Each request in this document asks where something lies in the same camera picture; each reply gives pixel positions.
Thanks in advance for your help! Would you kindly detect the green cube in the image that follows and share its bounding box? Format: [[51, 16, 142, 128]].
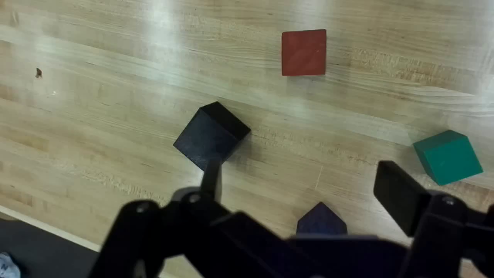
[[413, 128, 485, 187]]

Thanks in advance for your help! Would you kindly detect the large black cube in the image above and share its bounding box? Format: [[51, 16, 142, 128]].
[[173, 101, 254, 173]]

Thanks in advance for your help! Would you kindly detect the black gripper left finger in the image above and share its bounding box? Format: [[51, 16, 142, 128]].
[[90, 159, 235, 278]]

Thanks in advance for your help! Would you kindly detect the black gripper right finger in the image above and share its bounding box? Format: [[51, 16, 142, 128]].
[[372, 159, 494, 278]]

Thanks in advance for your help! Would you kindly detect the red cube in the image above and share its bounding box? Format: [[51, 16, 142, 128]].
[[280, 28, 329, 77]]

